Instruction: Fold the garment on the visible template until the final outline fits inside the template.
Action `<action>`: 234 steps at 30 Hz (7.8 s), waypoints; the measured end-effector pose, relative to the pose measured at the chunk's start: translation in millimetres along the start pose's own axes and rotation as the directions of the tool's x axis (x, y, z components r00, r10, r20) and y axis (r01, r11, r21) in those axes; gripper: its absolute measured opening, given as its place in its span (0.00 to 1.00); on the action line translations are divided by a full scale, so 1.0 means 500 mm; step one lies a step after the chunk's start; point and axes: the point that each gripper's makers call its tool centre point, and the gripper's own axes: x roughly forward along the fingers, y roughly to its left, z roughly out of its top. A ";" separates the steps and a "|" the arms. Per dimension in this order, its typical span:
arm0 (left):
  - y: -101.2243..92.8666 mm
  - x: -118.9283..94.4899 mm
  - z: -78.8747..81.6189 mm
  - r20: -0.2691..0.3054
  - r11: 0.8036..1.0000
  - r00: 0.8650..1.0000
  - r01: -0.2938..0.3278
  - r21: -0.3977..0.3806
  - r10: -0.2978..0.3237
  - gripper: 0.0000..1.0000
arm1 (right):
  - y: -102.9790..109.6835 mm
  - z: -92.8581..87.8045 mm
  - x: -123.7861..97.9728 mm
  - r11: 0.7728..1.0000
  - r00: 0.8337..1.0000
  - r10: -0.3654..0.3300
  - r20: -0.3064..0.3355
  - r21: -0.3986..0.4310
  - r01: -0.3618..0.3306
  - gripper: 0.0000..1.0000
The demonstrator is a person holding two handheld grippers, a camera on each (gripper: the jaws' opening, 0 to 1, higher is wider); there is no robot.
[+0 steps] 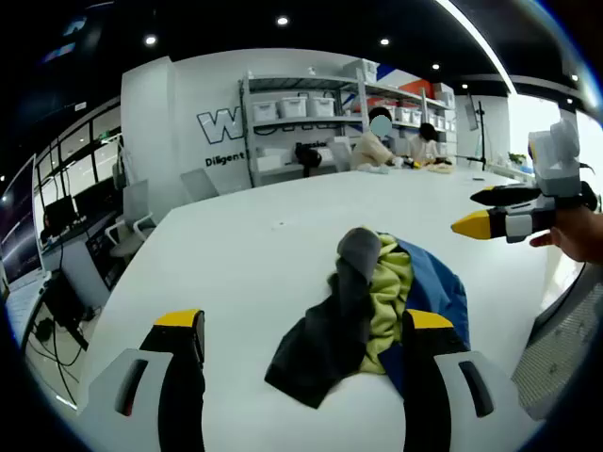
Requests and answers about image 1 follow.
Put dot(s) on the long ceiling light strip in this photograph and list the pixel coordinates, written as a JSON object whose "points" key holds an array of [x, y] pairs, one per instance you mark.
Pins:
{"points": [[476, 35]]}

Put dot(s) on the black tripod stand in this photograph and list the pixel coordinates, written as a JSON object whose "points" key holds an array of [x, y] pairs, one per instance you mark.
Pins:
{"points": [[482, 136]]}

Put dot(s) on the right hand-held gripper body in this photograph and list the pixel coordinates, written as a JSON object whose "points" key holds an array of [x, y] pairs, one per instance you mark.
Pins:
{"points": [[556, 160]]}

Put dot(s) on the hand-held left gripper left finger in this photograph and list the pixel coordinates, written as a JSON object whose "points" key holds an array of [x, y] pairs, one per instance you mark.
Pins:
{"points": [[184, 376]]}

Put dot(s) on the black computer monitor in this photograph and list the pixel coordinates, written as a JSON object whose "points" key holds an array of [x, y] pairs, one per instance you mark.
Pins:
{"points": [[61, 214]]}

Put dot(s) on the beige cloth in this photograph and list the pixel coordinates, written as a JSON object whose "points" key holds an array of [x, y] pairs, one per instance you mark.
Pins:
{"points": [[440, 168]]}

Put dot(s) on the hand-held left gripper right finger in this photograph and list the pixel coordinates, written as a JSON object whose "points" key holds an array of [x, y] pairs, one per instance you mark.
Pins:
{"points": [[424, 386]]}

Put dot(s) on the white storage bin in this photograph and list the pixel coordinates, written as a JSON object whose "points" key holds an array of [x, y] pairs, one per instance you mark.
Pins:
{"points": [[292, 108], [265, 111], [321, 106]]}

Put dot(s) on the person's right hand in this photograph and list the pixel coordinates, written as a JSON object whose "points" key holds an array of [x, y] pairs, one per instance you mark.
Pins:
{"points": [[581, 235]]}

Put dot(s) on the yellow blue grey garment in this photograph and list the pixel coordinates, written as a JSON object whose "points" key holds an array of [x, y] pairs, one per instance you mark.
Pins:
{"points": [[386, 292]]}

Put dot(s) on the green potted plant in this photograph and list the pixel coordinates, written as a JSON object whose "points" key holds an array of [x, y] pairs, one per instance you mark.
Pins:
{"points": [[517, 158]]}

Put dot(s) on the grey mesh office chair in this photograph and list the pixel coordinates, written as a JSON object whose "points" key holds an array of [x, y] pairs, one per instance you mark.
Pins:
{"points": [[556, 358]]}

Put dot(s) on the grey chair back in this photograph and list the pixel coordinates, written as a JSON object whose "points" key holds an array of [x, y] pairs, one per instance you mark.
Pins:
{"points": [[340, 154], [200, 184]]}

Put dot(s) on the grey metal storage shelf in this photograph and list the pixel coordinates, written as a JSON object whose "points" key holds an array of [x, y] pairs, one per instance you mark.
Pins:
{"points": [[424, 96], [249, 141]]}

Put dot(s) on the black wall screen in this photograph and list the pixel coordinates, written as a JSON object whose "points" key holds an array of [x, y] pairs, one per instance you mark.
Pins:
{"points": [[472, 113]]}

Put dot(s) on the white office chair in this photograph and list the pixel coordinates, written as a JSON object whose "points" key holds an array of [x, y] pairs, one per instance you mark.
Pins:
{"points": [[134, 212]]}

